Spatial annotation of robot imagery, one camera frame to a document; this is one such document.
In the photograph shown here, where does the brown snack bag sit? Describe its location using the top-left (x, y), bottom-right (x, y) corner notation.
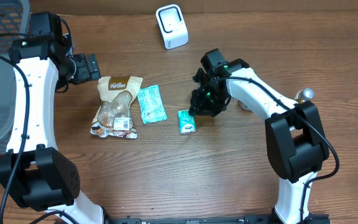
top-left (90, 76), bottom-right (143, 139)

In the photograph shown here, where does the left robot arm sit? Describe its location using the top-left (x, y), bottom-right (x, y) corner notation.
top-left (0, 12), bottom-right (107, 223)

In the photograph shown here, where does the small teal tissue pack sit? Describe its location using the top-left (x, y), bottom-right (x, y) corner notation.
top-left (178, 110), bottom-right (196, 134)

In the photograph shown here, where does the teal wet wipes pack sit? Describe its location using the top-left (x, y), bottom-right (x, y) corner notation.
top-left (137, 85), bottom-right (167, 124)

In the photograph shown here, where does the white barcode scanner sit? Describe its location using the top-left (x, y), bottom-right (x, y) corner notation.
top-left (155, 4), bottom-right (189, 50)

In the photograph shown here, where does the green lid jar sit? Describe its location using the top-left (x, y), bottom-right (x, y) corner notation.
top-left (237, 100), bottom-right (251, 111)

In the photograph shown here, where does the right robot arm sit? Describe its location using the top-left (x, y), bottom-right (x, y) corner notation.
top-left (189, 49), bottom-right (330, 223)

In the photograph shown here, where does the yellow dish soap bottle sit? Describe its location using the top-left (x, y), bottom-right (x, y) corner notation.
top-left (295, 88), bottom-right (314, 103)

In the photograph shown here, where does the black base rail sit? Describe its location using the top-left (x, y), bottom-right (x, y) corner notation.
top-left (104, 213), bottom-right (332, 224)

